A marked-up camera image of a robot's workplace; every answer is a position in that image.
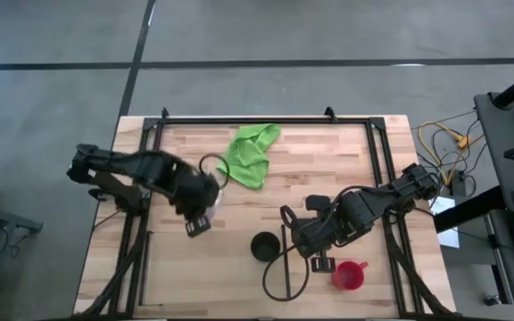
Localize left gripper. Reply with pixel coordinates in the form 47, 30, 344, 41
167, 165, 221, 238

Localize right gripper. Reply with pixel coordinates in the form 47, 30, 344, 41
291, 194, 345, 274

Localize pale pink mug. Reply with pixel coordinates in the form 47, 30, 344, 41
206, 189, 226, 220

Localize red mug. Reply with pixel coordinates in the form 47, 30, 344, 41
331, 260, 369, 292

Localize black cup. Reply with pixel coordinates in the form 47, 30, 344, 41
250, 231, 282, 263

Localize wooden shelf with black legs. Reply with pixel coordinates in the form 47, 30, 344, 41
138, 224, 292, 308

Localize green cloth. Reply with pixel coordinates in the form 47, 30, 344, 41
216, 123, 282, 192

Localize white paper sheet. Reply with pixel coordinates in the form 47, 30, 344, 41
428, 195, 461, 250

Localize black beam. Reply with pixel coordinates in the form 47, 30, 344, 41
433, 185, 508, 234

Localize black cable loop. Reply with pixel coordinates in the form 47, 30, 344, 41
261, 243, 311, 303
198, 152, 231, 190

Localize black table frame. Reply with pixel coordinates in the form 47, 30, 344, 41
72, 105, 457, 320

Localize yellow cable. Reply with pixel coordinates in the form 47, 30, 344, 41
417, 119, 485, 186

